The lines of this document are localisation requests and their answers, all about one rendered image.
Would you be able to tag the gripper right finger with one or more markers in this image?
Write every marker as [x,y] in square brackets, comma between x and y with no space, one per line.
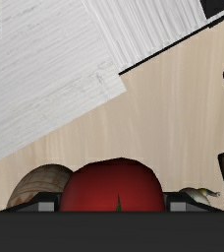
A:
[178,204]

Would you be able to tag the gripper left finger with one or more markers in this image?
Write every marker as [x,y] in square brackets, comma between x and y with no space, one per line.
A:
[46,203]

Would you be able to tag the red tomato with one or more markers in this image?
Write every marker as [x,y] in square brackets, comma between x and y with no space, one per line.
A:
[112,185]

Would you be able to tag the white teapot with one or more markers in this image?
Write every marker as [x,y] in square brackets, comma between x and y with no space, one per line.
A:
[197,194]

